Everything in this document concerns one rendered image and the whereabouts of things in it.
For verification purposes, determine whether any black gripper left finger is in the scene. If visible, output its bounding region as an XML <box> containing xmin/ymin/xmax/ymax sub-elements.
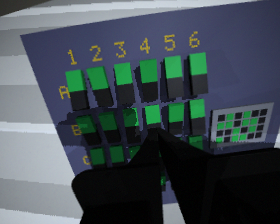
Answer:
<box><xmin>71</xmin><ymin>128</ymin><xmax>164</xmax><ymax>224</ymax></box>

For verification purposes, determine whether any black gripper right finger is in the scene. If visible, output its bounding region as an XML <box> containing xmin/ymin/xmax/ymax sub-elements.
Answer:
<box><xmin>156</xmin><ymin>127</ymin><xmax>280</xmax><ymax>224</ymax></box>

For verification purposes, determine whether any blue-grey switch panel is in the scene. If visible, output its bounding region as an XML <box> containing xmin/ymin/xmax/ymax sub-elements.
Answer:
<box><xmin>20</xmin><ymin>0</ymin><xmax>280</xmax><ymax>177</ymax></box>

